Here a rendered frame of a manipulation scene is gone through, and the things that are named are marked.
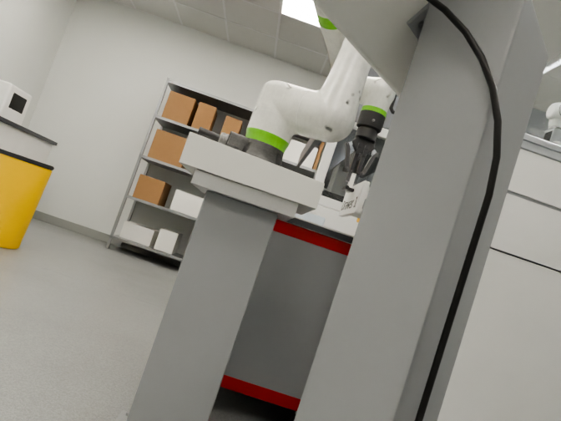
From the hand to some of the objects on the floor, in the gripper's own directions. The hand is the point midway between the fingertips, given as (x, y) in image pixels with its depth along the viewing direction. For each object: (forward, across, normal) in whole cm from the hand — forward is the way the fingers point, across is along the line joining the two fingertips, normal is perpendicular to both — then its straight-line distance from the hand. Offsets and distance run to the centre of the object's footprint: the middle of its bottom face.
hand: (351, 183), depth 171 cm
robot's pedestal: (+93, +33, +32) cm, 104 cm away
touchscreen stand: (+93, +10, +103) cm, 140 cm away
